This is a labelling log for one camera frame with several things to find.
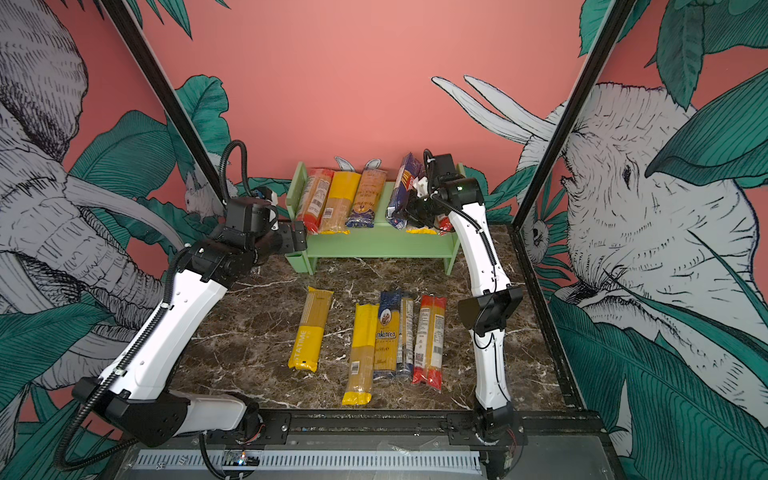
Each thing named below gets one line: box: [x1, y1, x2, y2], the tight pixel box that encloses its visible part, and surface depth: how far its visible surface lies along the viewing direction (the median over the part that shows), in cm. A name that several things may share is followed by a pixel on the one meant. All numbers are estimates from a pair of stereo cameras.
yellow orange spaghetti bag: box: [406, 226, 437, 235], surface depth 81 cm
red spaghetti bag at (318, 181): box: [296, 168, 334, 235], surface depth 87 cm
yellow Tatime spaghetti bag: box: [288, 286, 334, 373], surface depth 90 cm
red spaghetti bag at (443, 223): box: [434, 214, 455, 236], surface depth 81 cm
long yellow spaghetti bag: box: [342, 303, 379, 405], surface depth 85 cm
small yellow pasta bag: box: [345, 168, 388, 228], surface depth 87 cm
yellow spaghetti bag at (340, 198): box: [318, 171, 361, 235], surface depth 86 cm
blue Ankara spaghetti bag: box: [373, 289, 401, 380], surface depth 88 cm
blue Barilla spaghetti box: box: [386, 152, 422, 230], surface depth 83 cm
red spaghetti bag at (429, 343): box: [412, 295, 447, 390], surface depth 88 cm
